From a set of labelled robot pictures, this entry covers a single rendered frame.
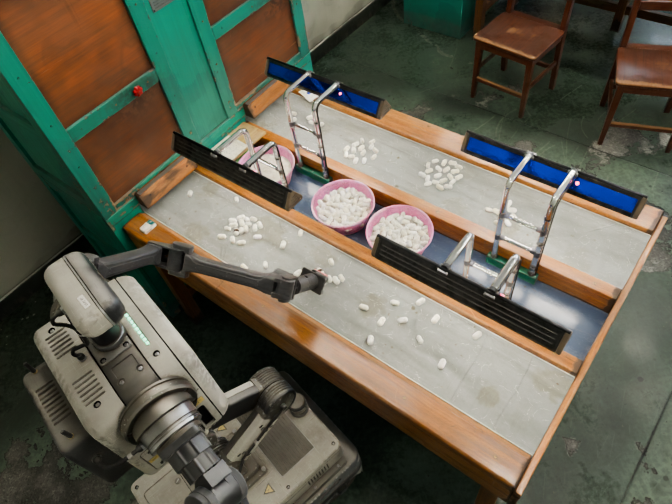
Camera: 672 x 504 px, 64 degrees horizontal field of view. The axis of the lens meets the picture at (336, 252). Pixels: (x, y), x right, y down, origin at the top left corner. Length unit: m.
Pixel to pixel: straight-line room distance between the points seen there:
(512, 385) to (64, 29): 1.87
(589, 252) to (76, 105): 1.94
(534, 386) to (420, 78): 2.79
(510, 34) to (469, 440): 2.68
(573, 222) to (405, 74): 2.28
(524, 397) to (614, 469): 0.88
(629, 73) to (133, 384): 3.06
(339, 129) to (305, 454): 1.46
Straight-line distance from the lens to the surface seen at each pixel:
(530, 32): 3.80
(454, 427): 1.76
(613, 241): 2.25
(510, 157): 1.97
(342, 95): 2.26
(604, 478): 2.62
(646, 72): 3.59
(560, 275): 2.08
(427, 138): 2.50
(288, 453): 2.07
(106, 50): 2.21
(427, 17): 4.65
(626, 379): 2.82
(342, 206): 2.27
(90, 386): 1.23
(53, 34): 2.11
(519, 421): 1.82
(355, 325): 1.93
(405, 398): 1.78
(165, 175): 2.47
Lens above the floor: 2.42
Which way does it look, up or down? 52 degrees down
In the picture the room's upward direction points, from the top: 11 degrees counter-clockwise
